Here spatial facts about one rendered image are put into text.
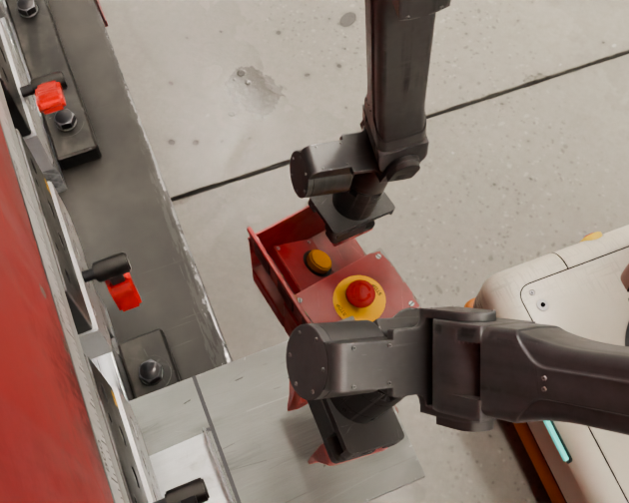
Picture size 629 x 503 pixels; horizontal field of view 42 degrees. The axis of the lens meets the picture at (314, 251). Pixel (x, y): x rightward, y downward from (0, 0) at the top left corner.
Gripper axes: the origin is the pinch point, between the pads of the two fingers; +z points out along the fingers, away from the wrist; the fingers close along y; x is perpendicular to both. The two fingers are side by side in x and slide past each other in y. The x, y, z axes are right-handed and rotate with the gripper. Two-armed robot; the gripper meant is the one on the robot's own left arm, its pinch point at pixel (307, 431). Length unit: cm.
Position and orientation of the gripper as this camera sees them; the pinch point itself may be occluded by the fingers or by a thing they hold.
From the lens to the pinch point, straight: 80.2
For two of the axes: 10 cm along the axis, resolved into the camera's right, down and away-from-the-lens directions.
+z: -4.7, 5.3, 7.0
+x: 8.0, -0.8, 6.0
